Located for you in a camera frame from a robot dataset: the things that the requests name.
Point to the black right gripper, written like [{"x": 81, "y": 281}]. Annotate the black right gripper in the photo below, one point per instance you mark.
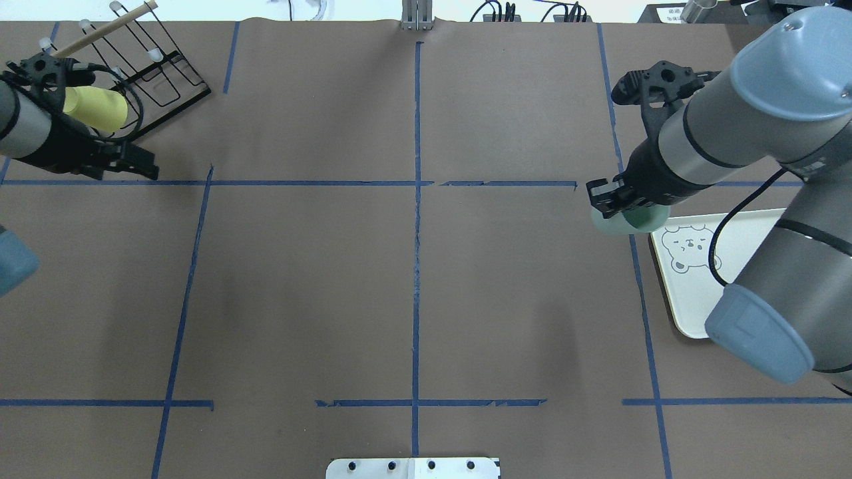
[{"x": 645, "y": 174}]

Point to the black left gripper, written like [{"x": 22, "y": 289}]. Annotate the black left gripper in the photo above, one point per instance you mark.
[{"x": 61, "y": 148}]

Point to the green cup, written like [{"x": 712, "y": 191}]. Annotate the green cup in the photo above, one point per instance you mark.
[{"x": 642, "y": 220}]

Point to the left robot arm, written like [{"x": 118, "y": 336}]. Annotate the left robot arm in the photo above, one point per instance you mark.
[{"x": 34, "y": 134}]

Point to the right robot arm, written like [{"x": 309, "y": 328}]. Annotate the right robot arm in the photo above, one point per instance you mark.
[{"x": 784, "y": 102}]

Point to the yellow cup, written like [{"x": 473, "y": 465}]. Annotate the yellow cup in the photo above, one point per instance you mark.
[{"x": 105, "y": 110}]

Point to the white bear tray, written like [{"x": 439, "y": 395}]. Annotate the white bear tray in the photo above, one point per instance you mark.
[{"x": 681, "y": 249}]

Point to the black wire cup rack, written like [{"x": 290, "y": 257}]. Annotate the black wire cup rack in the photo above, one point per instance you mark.
[{"x": 158, "y": 80}]

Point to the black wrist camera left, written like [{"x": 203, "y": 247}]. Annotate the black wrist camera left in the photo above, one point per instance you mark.
[{"x": 42, "y": 72}]

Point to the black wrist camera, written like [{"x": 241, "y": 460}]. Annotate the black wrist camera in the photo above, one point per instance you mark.
[
  {"x": 42, "y": 72},
  {"x": 660, "y": 91}
]

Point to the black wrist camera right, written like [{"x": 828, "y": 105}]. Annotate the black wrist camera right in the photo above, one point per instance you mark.
[{"x": 660, "y": 91}]

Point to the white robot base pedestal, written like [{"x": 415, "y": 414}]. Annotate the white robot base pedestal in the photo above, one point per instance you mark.
[{"x": 434, "y": 467}]

